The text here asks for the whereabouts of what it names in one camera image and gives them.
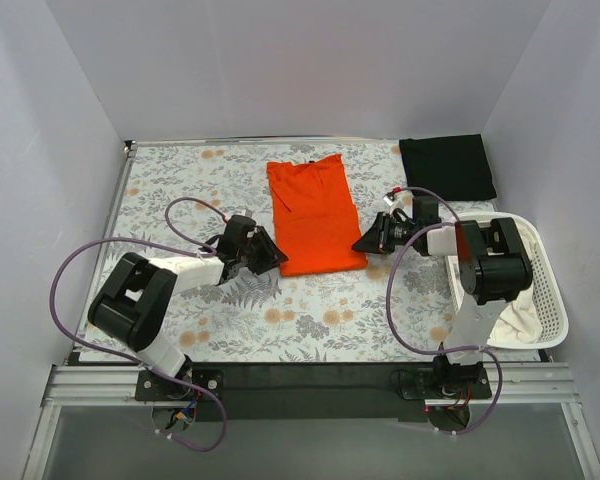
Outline orange t shirt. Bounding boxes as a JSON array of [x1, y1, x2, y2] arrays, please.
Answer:
[[266, 154, 368, 277]]

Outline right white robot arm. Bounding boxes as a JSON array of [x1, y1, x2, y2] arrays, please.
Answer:
[[352, 187, 533, 399]]

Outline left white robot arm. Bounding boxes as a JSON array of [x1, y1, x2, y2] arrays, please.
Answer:
[[87, 215, 288, 380]]

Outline folded black t shirt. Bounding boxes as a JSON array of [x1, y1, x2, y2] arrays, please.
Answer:
[[399, 134, 497, 201]]

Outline cream t shirt in basket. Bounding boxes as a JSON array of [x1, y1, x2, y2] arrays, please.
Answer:
[[489, 222, 544, 345]]

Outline white perforated laundry basket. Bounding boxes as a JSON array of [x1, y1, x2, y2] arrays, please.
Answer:
[[427, 211, 569, 350]]

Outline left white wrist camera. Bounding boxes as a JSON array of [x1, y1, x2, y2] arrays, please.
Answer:
[[230, 209, 253, 219]]

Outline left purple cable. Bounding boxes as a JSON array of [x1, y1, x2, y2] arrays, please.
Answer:
[[48, 197, 230, 454]]

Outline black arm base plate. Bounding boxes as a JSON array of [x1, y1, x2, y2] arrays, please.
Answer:
[[127, 361, 497, 424]]

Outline aluminium frame rail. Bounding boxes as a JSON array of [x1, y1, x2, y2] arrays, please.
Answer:
[[22, 142, 600, 480]]

